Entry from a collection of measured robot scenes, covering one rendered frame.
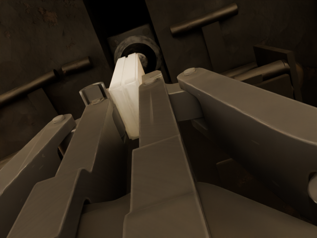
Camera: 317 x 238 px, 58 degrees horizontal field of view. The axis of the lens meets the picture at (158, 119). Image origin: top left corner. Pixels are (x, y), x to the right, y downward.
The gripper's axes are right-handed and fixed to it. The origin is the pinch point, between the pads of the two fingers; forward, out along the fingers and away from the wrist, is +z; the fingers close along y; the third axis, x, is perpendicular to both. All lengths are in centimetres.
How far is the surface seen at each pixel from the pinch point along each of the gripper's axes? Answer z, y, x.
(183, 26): 13.5, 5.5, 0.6
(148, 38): 17.9, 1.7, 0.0
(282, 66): 4.8, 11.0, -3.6
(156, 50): 17.8, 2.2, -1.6
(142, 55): 15.9, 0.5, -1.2
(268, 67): 5.0, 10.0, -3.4
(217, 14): 13.5, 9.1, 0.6
